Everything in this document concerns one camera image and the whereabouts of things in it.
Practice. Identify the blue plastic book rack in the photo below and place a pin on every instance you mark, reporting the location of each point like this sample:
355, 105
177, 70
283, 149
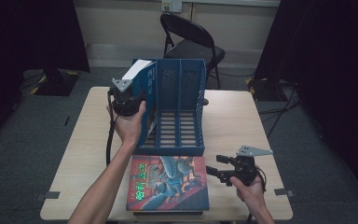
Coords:
180, 102

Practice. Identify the small dark round object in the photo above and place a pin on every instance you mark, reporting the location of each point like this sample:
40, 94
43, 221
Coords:
205, 101

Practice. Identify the grey tape strip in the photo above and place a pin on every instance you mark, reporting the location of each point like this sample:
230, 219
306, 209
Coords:
284, 192
48, 195

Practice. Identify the black curtain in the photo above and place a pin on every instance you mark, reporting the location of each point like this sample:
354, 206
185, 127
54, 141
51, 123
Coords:
332, 62
28, 37

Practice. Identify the person's left hand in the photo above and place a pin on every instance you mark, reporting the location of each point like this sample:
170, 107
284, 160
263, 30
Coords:
129, 127

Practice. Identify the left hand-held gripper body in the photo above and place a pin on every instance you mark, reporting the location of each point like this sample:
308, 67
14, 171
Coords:
125, 101

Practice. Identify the person's right hand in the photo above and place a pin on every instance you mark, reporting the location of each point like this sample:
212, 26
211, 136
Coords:
251, 196

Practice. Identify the black book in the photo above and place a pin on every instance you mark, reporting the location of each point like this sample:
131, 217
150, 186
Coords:
167, 213

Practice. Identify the white wall socket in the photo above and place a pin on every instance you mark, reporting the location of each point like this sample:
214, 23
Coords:
171, 5

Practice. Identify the black folding chair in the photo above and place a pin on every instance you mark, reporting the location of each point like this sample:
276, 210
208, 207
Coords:
195, 49

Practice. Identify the thick blue book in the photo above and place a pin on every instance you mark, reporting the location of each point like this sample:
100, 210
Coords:
146, 84

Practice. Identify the red illustrated book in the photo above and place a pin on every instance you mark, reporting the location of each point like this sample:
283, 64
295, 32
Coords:
167, 183

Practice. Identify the black stand base striped tape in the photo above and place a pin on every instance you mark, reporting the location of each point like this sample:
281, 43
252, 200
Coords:
262, 90
56, 82

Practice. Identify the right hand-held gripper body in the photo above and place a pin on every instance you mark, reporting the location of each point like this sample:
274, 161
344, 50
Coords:
245, 169

